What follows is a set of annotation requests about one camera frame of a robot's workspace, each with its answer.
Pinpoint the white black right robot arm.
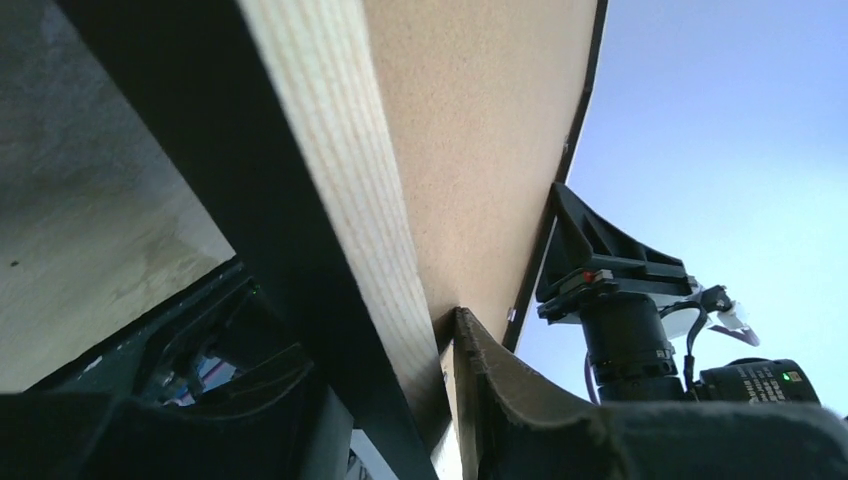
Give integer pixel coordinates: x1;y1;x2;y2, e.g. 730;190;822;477
536;183;820;405

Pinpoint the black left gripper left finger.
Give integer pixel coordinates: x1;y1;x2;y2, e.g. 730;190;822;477
1;345;354;479

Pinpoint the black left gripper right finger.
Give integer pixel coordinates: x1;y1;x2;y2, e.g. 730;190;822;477
452;307;847;479

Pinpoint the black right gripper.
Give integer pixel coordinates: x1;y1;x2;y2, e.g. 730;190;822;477
535;183;695;361

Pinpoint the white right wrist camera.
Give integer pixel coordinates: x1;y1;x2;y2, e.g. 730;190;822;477
659;285;761;347

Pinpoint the black wooden picture frame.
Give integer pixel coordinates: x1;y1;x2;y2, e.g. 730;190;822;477
60;1;605;479

